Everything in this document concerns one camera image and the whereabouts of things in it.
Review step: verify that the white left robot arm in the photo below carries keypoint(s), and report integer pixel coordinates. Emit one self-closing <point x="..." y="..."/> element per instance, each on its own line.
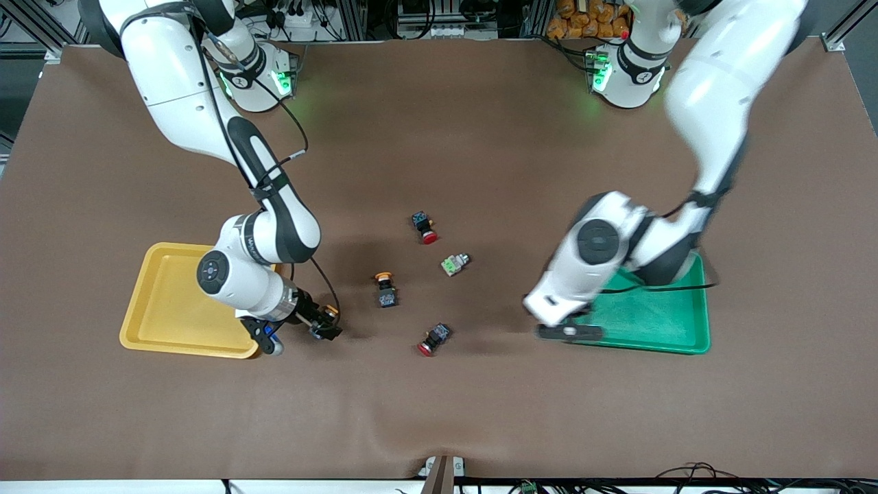
<point x="727" y="75"/>

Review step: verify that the aluminium frame post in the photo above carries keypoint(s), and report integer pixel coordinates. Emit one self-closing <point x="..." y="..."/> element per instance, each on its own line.
<point x="351" y="20"/>
<point x="536" y="17"/>

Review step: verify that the grey equipment rack unit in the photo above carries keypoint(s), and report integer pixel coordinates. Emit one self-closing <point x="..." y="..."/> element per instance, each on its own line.
<point x="449" y="31"/>

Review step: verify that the green plastic tray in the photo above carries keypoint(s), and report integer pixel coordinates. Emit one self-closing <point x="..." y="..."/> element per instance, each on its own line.
<point x="651" y="322"/>

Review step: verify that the orange bagged items pile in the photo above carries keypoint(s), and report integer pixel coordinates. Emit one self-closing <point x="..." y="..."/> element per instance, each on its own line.
<point x="583" y="20"/>

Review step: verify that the green illuminated push button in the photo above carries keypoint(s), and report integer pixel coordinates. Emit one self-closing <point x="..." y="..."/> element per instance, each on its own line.
<point x="453" y="265"/>

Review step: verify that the aluminium frame profile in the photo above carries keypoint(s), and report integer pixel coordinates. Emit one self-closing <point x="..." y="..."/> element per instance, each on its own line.
<point x="41" y="31"/>
<point x="840" y="38"/>

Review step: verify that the green terminal connector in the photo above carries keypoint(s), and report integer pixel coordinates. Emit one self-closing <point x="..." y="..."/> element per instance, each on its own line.
<point x="529" y="488"/>

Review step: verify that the brown table mat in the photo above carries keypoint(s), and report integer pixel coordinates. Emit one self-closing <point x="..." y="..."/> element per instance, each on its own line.
<point x="480" y="412"/>

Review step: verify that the wooden post with bracket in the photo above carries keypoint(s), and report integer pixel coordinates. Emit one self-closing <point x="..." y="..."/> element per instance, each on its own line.
<point x="442" y="477"/>

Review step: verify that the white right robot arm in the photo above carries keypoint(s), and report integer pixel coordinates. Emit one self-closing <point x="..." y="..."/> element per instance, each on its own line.
<point x="171" y="82"/>

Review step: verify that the white power strip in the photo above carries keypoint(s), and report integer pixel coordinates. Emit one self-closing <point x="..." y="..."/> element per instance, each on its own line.
<point x="302" y="19"/>

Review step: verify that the yellow mushroom push button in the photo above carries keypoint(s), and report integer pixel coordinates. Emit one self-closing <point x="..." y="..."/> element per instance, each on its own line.
<point x="387" y="298"/>
<point x="331" y="311"/>

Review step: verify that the red mushroom push button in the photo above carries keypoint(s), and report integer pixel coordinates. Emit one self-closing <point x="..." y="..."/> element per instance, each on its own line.
<point x="424" y="225"/>
<point x="439" y="334"/>

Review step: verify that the yellow plastic tray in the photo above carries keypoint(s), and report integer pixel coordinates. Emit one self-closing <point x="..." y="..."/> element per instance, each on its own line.
<point x="171" y="309"/>

